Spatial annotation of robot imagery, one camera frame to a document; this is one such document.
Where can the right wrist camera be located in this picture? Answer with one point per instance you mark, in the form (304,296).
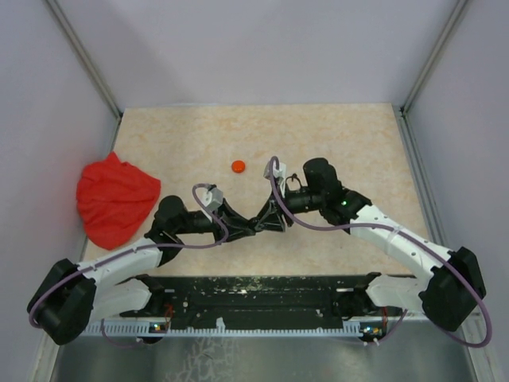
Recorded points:
(277,173)

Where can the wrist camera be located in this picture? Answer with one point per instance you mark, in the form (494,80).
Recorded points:
(277,173)
(212,198)

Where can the aluminium corner post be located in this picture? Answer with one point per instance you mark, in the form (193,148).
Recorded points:
(444,38)
(83,56)

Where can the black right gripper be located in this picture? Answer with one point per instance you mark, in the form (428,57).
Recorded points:
(271,220)

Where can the red crumpled cloth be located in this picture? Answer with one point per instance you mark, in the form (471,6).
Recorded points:
(113,199)

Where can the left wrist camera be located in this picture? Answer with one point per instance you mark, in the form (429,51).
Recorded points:
(212,198)

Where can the aluminium side rail right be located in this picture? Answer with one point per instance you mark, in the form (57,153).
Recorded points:
(421,187)

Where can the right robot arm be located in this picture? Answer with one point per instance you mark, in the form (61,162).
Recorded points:
(364,220)

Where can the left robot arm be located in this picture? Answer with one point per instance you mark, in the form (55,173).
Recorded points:
(74,295)

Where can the black round charging case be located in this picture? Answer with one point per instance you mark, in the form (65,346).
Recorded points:
(253,222)

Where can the white slotted cable duct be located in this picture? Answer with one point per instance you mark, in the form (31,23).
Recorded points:
(152,328)

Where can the aluminium corner post right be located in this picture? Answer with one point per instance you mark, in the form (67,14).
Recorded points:
(444,38)

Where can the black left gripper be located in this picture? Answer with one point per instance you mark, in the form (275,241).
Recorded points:
(231,215)

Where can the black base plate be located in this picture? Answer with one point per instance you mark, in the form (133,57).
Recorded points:
(268,302)

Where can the aluminium corner post left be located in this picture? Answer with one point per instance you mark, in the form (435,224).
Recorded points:
(83,56)

